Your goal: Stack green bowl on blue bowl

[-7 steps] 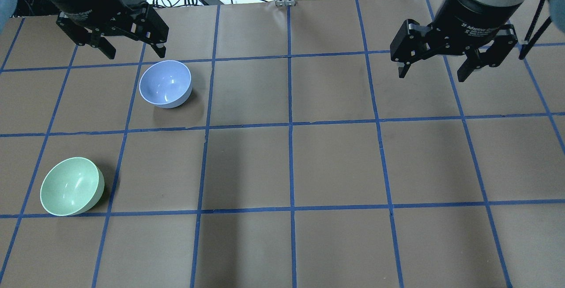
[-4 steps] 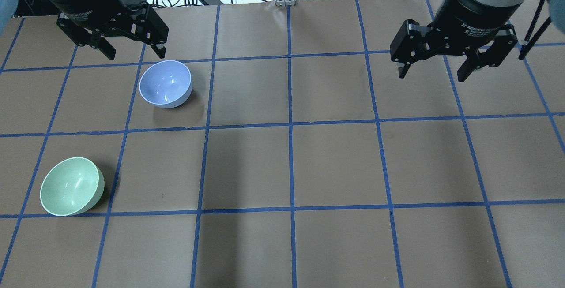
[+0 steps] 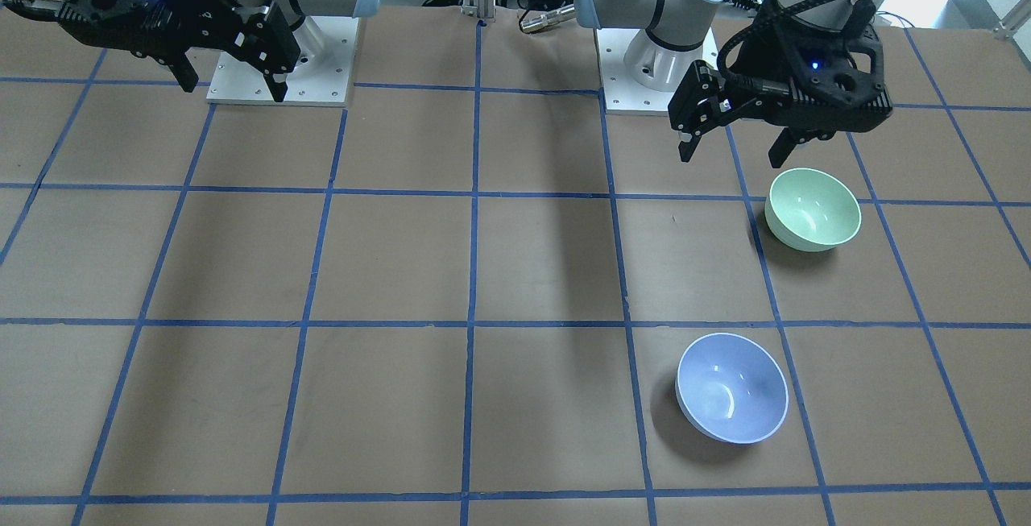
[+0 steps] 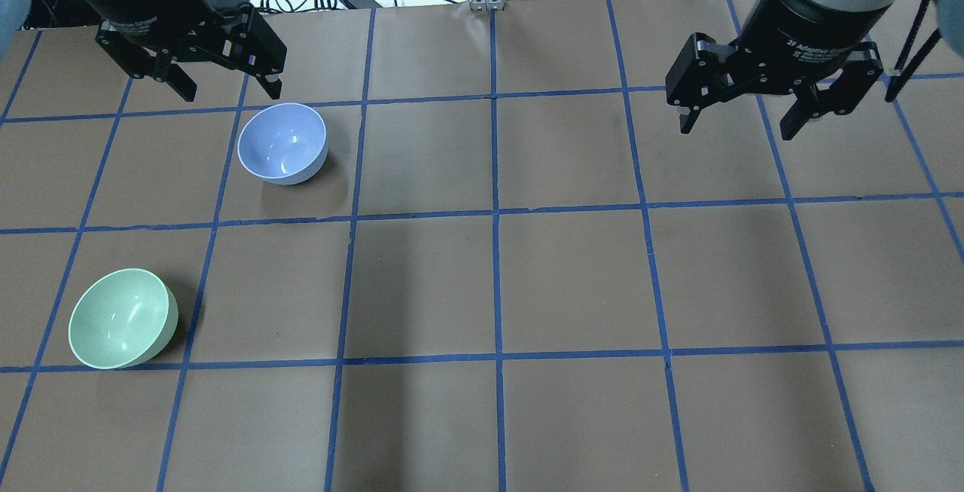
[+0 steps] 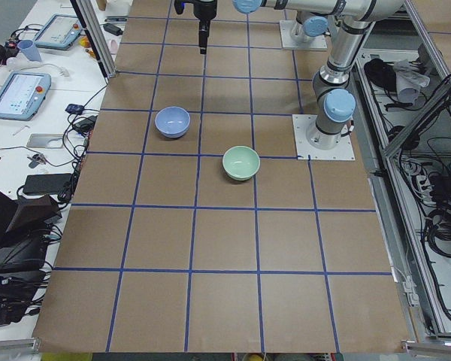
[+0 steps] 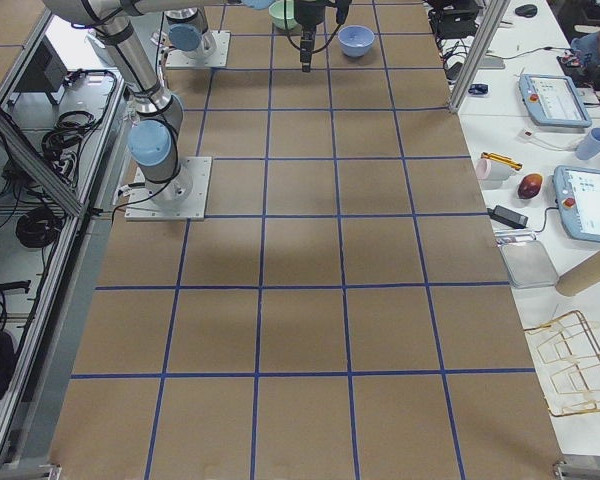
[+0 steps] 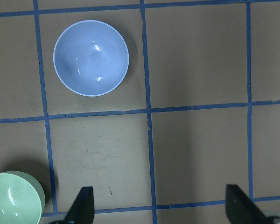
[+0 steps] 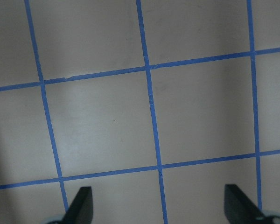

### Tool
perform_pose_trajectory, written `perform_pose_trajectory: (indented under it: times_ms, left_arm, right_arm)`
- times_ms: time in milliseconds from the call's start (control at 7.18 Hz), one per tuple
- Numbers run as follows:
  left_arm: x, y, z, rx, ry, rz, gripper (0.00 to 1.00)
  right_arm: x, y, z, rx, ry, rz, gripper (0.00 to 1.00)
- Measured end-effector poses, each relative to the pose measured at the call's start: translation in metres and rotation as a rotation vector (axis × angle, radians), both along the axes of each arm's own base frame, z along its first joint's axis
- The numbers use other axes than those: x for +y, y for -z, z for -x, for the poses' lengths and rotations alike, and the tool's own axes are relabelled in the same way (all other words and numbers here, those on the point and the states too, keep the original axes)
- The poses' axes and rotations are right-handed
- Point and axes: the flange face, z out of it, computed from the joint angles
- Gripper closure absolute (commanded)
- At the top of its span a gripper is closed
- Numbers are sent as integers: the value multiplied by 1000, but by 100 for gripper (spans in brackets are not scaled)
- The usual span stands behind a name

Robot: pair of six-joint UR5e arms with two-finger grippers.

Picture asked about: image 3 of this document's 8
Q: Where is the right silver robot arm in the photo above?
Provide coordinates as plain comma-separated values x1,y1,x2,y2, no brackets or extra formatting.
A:
7,0,380,107

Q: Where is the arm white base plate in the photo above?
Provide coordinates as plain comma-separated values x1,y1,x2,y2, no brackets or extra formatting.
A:
595,28,718,116
206,17,363,108

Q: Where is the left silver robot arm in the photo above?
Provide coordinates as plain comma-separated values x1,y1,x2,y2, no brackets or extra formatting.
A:
574,0,892,168

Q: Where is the blue bowl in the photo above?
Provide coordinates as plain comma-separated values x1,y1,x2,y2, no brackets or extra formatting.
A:
674,332,789,445

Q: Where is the silver metal cylinder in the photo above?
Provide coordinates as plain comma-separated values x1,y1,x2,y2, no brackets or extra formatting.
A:
519,4,577,35

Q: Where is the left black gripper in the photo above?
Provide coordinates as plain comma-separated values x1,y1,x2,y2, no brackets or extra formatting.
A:
668,48,892,169

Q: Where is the green bowl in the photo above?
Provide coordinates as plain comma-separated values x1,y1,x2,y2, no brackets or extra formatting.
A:
764,168,863,253

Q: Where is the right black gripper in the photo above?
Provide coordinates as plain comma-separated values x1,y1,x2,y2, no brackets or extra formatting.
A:
48,0,301,103

